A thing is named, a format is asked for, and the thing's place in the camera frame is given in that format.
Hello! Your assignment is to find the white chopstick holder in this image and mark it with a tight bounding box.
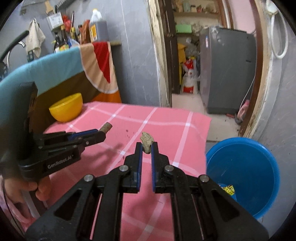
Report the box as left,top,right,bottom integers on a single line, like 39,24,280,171
46,12,64,32

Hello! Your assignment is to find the orange seasoning pouch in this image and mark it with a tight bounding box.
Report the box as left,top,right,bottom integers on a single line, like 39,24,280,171
80,20,91,44

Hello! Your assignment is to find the white hose loop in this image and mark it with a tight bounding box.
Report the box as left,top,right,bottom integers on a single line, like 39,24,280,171
265,0,289,59

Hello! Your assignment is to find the pink checked tablecloth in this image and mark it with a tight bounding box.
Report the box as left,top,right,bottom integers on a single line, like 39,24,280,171
27,102,211,240

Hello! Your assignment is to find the yellow plastic bowl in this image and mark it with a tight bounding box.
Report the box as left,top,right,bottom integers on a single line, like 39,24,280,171
49,93,83,123

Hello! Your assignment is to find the brown cork-like stub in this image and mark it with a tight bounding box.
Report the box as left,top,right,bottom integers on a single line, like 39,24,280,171
99,122,112,134

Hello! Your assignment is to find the beige hanging rag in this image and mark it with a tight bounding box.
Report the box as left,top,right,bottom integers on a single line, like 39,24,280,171
25,18,46,58

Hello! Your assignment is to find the wooden storage shelf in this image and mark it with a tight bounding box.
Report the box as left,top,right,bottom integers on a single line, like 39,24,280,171
171,1,228,36

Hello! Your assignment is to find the large cooking oil jug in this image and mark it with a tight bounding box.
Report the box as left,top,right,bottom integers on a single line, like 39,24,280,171
89,9,109,43

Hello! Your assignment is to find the black pan handle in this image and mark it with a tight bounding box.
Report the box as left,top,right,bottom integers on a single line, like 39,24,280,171
1,30,30,61

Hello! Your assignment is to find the person's left hand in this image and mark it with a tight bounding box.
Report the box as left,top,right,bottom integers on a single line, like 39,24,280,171
4,176,52,203

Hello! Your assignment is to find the blue cloth cover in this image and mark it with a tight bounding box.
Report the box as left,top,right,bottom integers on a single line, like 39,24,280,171
1,47,89,133

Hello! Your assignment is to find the purple onion skin scrap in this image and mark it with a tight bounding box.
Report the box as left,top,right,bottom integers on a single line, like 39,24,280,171
140,132,154,154

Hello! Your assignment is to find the red white rice bag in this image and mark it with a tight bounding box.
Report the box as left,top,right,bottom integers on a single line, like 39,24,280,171
181,57,199,94

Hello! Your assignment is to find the blue plastic bucket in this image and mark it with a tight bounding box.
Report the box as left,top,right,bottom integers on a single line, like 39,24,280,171
206,137,280,219

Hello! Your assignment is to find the yellow snack wrapper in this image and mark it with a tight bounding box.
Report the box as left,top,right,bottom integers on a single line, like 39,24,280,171
221,185,235,196

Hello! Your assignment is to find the dark soy sauce bottle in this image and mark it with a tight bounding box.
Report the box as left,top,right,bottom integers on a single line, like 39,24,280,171
59,25,69,51

